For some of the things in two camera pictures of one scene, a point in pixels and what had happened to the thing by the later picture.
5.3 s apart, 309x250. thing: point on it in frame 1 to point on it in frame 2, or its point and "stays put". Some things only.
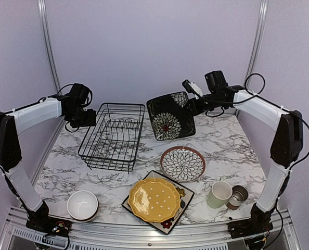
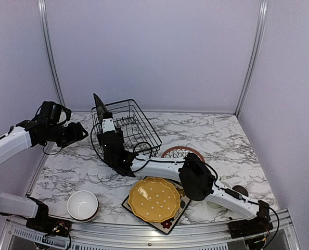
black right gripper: [195, 109] to [120, 133]
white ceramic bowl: [82, 205] stays put
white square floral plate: [167, 226] stays put
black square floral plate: [171, 116] to [101, 107]
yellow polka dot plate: [154, 200] stays put
